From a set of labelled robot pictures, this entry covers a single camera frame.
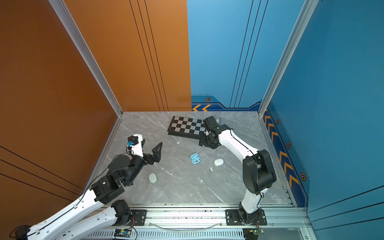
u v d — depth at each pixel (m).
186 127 1.06
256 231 0.70
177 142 1.01
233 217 0.72
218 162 0.92
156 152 0.60
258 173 0.48
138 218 0.74
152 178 0.85
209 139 0.67
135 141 0.56
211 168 0.89
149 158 0.59
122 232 0.72
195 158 0.93
